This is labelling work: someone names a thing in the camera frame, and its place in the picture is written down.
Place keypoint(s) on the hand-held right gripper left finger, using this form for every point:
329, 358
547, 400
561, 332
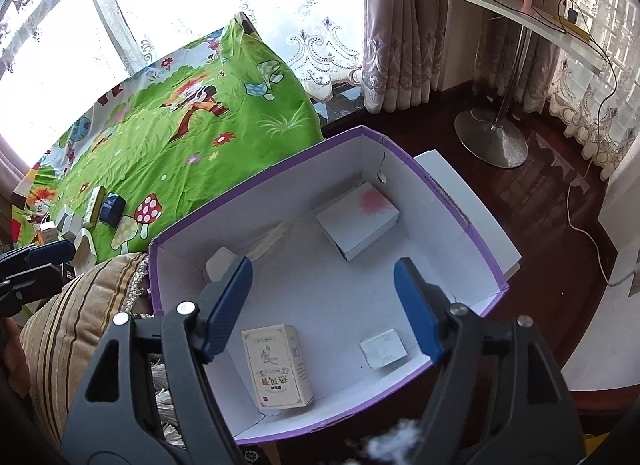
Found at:
230, 305

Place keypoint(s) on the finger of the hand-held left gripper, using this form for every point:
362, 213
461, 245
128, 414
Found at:
30, 282
50, 251

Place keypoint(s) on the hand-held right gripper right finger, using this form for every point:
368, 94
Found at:
415, 305

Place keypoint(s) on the dark blue small box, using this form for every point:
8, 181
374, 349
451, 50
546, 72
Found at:
112, 208

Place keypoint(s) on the purple cardboard box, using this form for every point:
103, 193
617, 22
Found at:
325, 285

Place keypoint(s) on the plain white cube box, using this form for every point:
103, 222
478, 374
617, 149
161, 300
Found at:
64, 223

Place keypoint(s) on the white plastic tray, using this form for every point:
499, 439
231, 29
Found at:
85, 251

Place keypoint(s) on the small flat white box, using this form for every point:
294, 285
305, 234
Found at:
384, 349

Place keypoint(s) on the striped beige pillow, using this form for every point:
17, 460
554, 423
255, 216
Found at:
65, 325

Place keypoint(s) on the long white and gold box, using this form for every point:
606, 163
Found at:
94, 206

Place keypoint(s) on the cream printed carton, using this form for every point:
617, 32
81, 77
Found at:
277, 367

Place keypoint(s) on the white box with pink stain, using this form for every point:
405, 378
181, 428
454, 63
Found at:
357, 227

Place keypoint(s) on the white fluff tuft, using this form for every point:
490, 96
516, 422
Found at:
395, 440

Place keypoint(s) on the green cartoon printed blanket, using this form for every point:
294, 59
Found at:
200, 145

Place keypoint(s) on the white cabinet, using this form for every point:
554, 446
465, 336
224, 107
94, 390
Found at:
615, 295

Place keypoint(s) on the pink lace curtain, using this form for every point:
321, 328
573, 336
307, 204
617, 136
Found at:
400, 20

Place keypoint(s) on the yellow power strip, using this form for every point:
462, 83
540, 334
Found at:
572, 27

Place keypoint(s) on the white curved pedestal table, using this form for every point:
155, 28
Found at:
500, 2

